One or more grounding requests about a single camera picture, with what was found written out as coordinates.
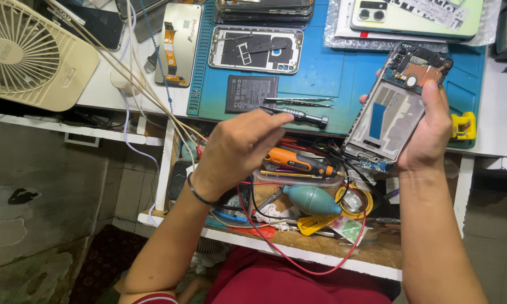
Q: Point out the white wooden drawer with tools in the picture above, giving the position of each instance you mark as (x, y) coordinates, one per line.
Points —
(321, 249)

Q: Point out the person's red garment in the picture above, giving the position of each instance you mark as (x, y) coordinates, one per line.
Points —
(287, 283)

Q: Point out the yellow clamp tool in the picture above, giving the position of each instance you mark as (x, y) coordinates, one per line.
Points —
(464, 126)

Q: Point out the blue repair mat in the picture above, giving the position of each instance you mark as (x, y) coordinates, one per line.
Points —
(333, 76)

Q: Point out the black precision screwdriver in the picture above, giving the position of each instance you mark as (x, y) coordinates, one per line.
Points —
(306, 116)

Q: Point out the white charger plug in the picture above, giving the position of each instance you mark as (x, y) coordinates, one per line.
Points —
(124, 80)

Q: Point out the yellow reel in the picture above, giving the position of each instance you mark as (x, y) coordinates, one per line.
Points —
(365, 209)

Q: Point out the dark patterned rug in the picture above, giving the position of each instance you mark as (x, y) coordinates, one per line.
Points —
(105, 266)

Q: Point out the silver phone middle frame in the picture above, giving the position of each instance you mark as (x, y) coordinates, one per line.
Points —
(255, 50)

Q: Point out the orange electric screwdriver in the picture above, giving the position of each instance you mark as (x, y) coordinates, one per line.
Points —
(295, 161)

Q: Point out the phone with bare frame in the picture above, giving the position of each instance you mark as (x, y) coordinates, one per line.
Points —
(388, 114)

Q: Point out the black wrist band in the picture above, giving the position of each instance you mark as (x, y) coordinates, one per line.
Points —
(196, 195)

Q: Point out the pale green phone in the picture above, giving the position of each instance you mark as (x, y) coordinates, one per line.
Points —
(410, 21)

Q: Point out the teal rubber air blower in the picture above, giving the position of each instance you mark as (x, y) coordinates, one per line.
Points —
(314, 200)

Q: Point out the grey phone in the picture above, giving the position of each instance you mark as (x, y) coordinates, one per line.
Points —
(145, 19)

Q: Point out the person's left hand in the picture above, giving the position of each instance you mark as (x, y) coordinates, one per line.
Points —
(230, 156)

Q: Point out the person's right hand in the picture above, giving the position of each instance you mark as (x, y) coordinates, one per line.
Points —
(426, 139)

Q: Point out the black phone battery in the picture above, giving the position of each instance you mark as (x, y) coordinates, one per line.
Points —
(247, 91)

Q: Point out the yellow plastic opening tool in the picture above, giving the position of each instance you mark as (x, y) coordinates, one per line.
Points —
(314, 224)

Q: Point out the blue toothbrush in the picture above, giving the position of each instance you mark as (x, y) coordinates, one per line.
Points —
(232, 216)

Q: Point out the black phone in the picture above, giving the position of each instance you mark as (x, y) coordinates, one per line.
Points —
(97, 27)

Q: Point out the person's left fingers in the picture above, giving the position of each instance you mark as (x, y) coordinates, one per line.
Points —
(270, 126)

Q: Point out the stack of dark phones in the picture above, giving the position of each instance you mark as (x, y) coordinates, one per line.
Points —
(264, 12)

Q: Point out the silver tweezers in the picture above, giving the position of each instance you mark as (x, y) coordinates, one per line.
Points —
(300, 101)

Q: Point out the crumpled white tissue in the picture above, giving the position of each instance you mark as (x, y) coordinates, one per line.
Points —
(270, 213)

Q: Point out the clear plastic container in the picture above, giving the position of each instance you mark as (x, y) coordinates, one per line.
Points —
(300, 180)

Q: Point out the beige desk fan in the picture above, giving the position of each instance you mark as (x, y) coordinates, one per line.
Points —
(25, 55)

